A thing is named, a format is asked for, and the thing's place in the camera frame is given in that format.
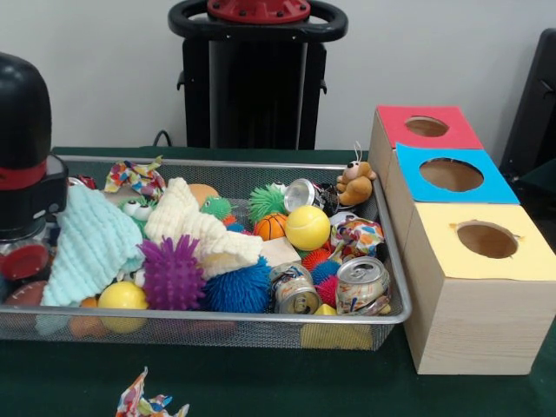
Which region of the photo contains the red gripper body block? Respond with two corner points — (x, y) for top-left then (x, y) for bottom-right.
(0, 242), (54, 284)

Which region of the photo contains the mint green knitted cloth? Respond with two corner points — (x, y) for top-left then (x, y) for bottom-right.
(42, 183), (146, 308)

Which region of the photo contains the colourful polka dot cloth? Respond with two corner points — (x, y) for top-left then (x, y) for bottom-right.
(104, 158), (166, 199)

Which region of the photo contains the purple spiky ball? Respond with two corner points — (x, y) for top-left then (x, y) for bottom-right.
(139, 232), (208, 311)

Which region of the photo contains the cream knitted cloth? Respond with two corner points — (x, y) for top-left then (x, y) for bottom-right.
(145, 177), (264, 281)

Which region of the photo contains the colourful patchwork cloth scrap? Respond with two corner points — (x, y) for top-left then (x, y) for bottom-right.
(116, 367), (190, 417)

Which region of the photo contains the clear mesh bin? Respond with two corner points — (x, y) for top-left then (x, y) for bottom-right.
(0, 155), (414, 351)

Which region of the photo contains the wooden box with three holes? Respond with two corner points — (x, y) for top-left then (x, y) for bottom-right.
(367, 105), (556, 376)

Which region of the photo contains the small brown football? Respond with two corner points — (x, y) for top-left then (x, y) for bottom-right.
(4, 281), (48, 308)

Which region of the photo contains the plain yellow ball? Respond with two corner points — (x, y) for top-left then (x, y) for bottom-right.
(97, 281), (150, 334)

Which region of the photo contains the green fuzzy toy with eyes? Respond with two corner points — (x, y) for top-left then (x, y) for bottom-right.
(120, 197), (157, 231)
(249, 184), (289, 222)

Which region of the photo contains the small orange basketball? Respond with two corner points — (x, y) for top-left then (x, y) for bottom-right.
(255, 213), (289, 242)

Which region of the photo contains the dark green table cloth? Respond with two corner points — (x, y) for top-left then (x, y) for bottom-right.
(0, 146), (556, 417)

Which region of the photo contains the yellow tennis ball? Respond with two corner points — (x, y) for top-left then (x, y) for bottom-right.
(285, 205), (333, 251)

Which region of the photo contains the silver drink can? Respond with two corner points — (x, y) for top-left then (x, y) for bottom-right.
(337, 256), (393, 315)

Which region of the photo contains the black office chair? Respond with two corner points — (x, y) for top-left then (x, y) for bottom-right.
(500, 29), (556, 196)

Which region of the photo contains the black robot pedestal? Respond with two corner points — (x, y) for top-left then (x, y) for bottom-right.
(169, 0), (348, 150)

